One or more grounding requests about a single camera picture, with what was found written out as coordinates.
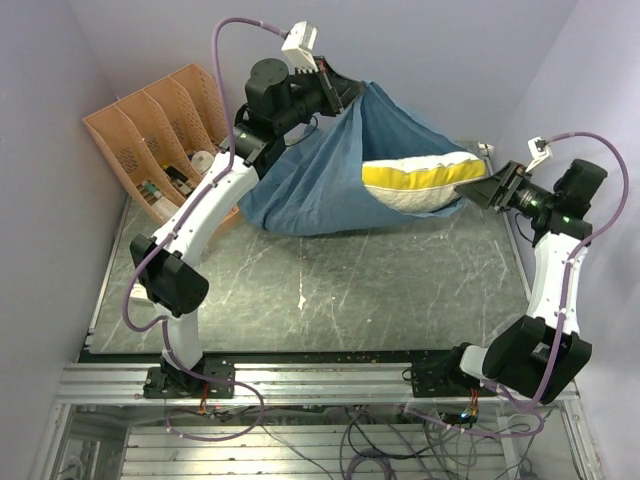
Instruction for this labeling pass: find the aluminium frame rail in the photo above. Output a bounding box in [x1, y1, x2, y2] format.
[54, 360, 581, 407]

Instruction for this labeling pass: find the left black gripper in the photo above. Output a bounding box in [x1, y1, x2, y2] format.
[277, 57, 369, 136]

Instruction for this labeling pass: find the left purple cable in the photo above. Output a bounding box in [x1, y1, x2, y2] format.
[121, 17, 296, 444]

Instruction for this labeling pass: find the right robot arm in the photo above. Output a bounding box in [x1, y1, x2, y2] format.
[440, 159, 607, 404]

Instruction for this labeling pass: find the blue pillowcase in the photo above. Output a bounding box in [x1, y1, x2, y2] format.
[238, 82, 480, 236]

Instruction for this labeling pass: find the white lotion bottle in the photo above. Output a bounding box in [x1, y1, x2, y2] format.
[190, 150, 215, 176]

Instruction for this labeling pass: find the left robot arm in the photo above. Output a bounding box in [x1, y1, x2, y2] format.
[130, 56, 365, 397]

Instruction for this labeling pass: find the orange plastic file organizer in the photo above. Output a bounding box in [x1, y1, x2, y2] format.
[83, 64, 226, 225]

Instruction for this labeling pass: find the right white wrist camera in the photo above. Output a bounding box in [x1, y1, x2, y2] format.
[525, 137, 552, 173]

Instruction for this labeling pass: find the white pillow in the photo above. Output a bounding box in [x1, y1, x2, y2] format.
[361, 151, 487, 215]

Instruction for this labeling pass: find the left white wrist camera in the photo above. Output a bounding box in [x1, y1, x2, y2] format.
[281, 21, 319, 74]

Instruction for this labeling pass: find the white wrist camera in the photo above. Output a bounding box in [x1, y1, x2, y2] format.
[281, 21, 319, 74]
[525, 137, 552, 173]

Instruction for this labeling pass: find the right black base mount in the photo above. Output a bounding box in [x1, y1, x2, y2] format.
[401, 343, 495, 398]

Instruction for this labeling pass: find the small white plastic piece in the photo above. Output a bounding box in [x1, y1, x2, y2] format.
[130, 283, 149, 303]

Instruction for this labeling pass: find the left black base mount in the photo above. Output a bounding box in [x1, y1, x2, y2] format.
[143, 359, 235, 399]

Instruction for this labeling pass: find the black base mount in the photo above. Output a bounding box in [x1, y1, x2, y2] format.
[143, 359, 235, 399]
[401, 343, 495, 398]

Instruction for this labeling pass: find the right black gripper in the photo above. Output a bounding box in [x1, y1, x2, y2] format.
[454, 160, 557, 217]

